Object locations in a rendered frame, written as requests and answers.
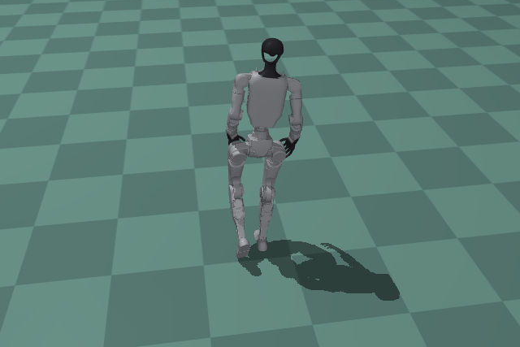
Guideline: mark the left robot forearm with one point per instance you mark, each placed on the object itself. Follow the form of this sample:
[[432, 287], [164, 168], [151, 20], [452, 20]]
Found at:
[[231, 129]]

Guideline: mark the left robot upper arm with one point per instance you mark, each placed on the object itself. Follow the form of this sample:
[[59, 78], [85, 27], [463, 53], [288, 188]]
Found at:
[[241, 80]]

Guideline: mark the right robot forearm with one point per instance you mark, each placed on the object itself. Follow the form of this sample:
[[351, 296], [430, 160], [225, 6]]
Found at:
[[295, 131]]

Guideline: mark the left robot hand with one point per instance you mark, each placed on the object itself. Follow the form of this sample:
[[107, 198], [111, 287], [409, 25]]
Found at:
[[234, 139]]

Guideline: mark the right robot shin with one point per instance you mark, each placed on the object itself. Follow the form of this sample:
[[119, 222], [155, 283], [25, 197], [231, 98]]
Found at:
[[265, 212]]

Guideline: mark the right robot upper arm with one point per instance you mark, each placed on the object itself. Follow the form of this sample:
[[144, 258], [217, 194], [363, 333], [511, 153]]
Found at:
[[294, 86]]

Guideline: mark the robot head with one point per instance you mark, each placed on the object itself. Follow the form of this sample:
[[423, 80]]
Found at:
[[271, 46]]

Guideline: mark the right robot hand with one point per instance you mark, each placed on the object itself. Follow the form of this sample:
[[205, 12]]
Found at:
[[290, 146]]

